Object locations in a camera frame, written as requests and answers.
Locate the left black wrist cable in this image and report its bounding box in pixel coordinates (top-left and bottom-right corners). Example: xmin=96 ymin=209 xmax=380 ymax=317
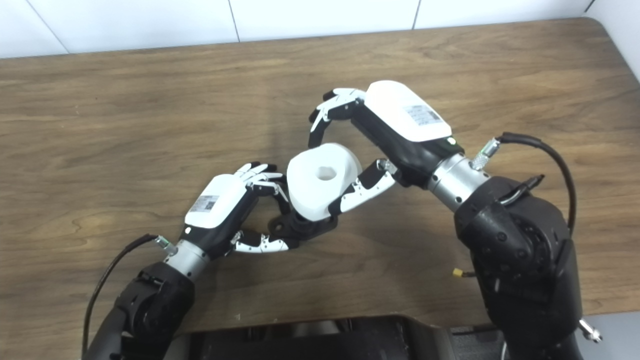
xmin=81 ymin=234 xmax=176 ymax=351

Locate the black robot torso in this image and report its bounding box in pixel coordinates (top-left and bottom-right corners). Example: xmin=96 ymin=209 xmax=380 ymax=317
xmin=165 ymin=314 xmax=506 ymax=360

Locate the black flanged holder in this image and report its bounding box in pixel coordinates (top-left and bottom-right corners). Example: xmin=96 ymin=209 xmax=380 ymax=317
xmin=268 ymin=210 xmax=339 ymax=246

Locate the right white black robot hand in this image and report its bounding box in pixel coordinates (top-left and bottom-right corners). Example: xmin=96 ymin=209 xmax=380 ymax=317
xmin=308 ymin=80 xmax=465 ymax=217

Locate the small silver metal connector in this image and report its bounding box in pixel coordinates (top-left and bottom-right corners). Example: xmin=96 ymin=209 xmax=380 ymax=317
xmin=577 ymin=317 xmax=603 ymax=343

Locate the round white plastic piece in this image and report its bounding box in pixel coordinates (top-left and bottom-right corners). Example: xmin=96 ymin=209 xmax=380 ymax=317
xmin=286 ymin=142 xmax=363 ymax=222

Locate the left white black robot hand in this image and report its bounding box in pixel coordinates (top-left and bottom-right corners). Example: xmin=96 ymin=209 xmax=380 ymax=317
xmin=184 ymin=161 xmax=301 ymax=261

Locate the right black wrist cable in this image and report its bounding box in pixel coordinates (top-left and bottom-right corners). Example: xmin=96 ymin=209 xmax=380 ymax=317
xmin=470 ymin=132 xmax=577 ymax=236

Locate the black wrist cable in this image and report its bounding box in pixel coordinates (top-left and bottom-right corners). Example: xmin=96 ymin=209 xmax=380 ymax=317
xmin=470 ymin=132 xmax=577 ymax=236
xmin=81 ymin=234 xmax=176 ymax=351

